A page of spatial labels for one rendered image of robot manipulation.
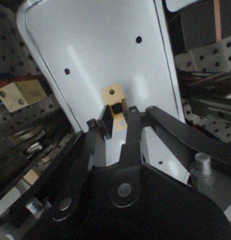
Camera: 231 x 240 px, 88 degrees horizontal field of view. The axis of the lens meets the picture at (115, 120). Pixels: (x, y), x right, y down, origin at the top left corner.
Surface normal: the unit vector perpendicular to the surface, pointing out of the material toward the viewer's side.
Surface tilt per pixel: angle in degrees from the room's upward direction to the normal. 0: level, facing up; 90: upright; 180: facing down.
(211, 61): 0
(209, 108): 78
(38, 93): 90
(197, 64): 0
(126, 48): 0
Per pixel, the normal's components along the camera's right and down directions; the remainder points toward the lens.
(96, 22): -0.03, 0.38
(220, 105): -0.92, 0.39
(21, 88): 0.93, -0.33
